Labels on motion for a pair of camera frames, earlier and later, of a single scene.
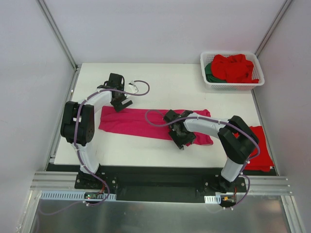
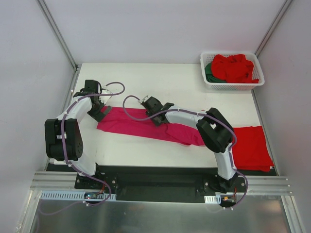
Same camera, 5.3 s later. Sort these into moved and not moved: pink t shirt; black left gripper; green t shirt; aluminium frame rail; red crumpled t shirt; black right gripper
Moved: black right gripper; black left gripper
Not moved: aluminium frame rail; green t shirt; red crumpled t shirt; pink t shirt
